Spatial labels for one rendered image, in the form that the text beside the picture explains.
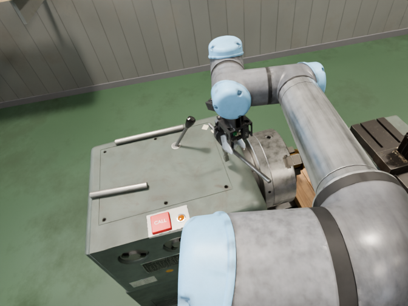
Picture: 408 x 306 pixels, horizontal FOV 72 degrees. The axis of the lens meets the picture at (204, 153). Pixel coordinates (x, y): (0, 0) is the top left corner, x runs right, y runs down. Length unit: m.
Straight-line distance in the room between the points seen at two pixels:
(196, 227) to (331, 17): 3.88
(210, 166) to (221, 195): 0.13
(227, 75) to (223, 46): 0.08
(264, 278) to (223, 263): 0.03
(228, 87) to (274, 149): 0.57
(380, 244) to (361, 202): 0.05
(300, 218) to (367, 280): 0.06
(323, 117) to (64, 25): 3.45
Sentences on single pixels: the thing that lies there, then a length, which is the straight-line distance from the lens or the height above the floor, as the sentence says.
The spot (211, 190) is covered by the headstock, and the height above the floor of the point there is 1.25.
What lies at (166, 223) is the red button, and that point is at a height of 1.27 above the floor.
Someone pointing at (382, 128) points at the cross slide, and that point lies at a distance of 1.65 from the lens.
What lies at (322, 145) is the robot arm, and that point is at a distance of 0.39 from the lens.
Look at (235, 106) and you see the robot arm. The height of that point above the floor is 1.68.
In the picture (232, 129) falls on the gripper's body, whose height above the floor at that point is 1.51.
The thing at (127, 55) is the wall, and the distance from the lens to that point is 3.73.
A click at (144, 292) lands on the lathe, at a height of 0.82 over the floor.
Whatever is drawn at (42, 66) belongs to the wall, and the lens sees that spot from 4.05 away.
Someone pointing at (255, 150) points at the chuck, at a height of 1.24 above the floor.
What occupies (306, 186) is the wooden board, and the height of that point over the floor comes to 0.88.
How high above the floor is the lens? 2.03
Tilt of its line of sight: 48 degrees down
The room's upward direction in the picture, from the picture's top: 11 degrees counter-clockwise
